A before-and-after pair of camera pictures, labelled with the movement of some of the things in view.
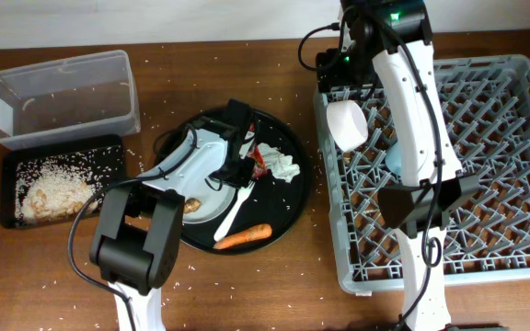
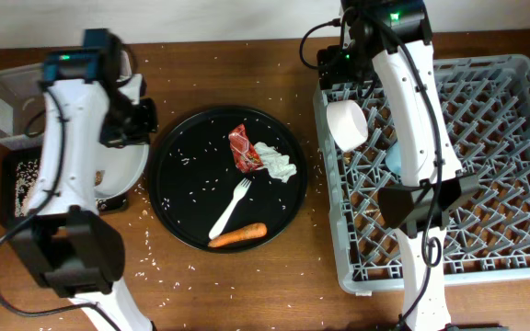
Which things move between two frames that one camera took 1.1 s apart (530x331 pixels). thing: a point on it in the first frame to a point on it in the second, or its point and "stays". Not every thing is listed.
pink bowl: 348,124 stays
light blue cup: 394,160 stays
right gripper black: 330,72 stays
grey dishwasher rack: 509,142 stays
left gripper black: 241,179 to 118,138
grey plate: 215,203 to 118,168
